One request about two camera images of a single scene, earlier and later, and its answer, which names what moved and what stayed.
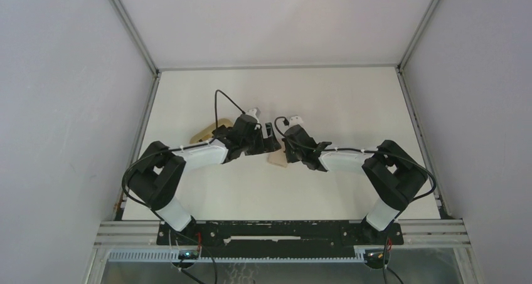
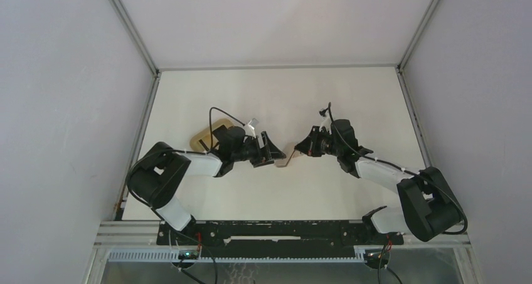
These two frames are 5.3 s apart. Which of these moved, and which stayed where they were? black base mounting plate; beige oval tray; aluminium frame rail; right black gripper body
Moved: right black gripper body
Stayed: beige oval tray; black base mounting plate; aluminium frame rail
